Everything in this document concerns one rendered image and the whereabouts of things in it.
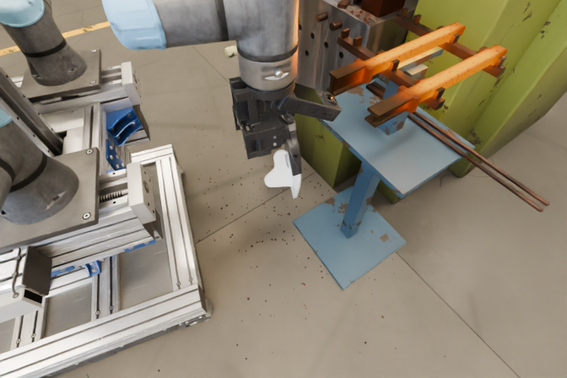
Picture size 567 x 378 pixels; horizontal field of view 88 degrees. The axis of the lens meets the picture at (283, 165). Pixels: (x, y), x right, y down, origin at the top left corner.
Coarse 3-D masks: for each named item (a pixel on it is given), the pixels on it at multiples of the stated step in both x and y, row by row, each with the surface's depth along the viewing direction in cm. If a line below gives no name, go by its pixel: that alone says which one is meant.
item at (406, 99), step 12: (492, 48) 68; (504, 48) 68; (468, 60) 65; (480, 60) 65; (492, 60) 66; (444, 72) 62; (456, 72) 62; (468, 72) 63; (420, 84) 59; (432, 84) 59; (444, 84) 60; (396, 96) 56; (408, 96) 56; (420, 96) 57; (372, 108) 54; (384, 108) 54; (396, 108) 55; (408, 108) 58; (372, 120) 55; (384, 120) 56
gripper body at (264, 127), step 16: (240, 80) 40; (240, 96) 38; (256, 96) 38; (272, 96) 38; (240, 112) 42; (256, 112) 41; (272, 112) 43; (288, 112) 43; (240, 128) 43; (256, 128) 42; (272, 128) 42; (288, 128) 44; (256, 144) 44; (272, 144) 45
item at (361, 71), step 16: (432, 32) 72; (448, 32) 72; (400, 48) 68; (416, 48) 68; (352, 64) 62; (368, 64) 63; (384, 64) 65; (336, 80) 60; (352, 80) 63; (368, 80) 64
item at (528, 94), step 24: (552, 24) 106; (528, 48) 115; (552, 48) 109; (528, 72) 118; (552, 72) 120; (504, 96) 130; (528, 96) 125; (552, 96) 164; (480, 120) 143; (504, 120) 134; (528, 120) 171; (480, 144) 149; (504, 144) 179; (456, 168) 167
